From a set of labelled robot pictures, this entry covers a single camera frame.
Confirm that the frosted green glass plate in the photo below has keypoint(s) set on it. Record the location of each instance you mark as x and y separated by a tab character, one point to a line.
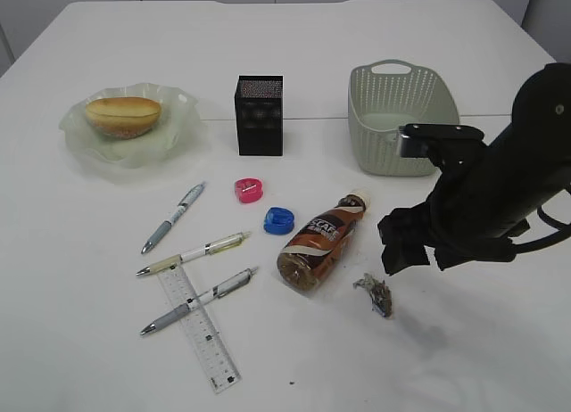
178	128

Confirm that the black mesh pen holder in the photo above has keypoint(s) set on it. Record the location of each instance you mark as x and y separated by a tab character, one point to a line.
259	115

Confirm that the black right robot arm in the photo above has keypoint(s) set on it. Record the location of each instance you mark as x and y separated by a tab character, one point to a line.
538	135

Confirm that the golden bread roll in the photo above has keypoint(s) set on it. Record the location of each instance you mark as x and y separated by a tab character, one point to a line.
123	117

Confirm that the cream grip white pen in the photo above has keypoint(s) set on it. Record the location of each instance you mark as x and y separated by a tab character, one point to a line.
205	250

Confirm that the grey grip white pen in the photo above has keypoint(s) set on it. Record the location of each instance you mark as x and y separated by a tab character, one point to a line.
166	225

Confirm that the clear plastic ruler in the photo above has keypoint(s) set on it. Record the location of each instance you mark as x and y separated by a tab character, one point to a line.
203	335

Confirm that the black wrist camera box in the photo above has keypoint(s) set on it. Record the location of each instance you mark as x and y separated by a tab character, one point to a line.
415	140

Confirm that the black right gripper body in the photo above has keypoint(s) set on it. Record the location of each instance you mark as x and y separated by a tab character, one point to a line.
484	207

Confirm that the grey paper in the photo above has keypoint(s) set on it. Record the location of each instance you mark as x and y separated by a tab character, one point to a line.
379	294

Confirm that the blue pencil sharpener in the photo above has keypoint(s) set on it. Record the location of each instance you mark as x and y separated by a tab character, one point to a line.
278	221

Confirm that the brown Nescafe coffee bottle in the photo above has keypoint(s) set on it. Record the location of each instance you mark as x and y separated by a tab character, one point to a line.
310	256

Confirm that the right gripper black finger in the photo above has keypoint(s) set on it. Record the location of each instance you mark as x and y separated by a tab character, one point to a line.
448	257
399	256

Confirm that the lilac grip white pen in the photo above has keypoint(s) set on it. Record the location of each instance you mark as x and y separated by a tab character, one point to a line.
216	292

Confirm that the pink pencil sharpener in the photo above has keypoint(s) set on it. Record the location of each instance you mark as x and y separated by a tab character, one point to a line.
248	190

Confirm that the pale green plastic basket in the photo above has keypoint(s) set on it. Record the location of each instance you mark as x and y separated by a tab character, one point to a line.
385	95

